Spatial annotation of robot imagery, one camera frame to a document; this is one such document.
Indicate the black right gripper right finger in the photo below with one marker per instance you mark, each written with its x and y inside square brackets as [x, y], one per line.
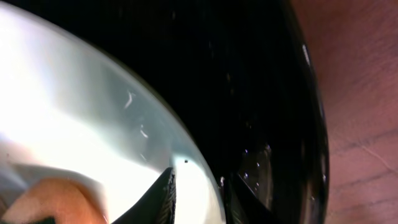
[241, 205]

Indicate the yellow green sponge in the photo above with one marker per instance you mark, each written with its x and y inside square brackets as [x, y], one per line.
[58, 201]

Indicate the light blue plate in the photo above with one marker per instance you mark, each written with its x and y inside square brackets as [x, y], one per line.
[68, 111]

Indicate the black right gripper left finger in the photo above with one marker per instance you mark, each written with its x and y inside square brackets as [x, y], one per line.
[157, 205]

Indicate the black round tray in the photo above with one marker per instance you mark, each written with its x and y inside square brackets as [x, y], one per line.
[237, 74]

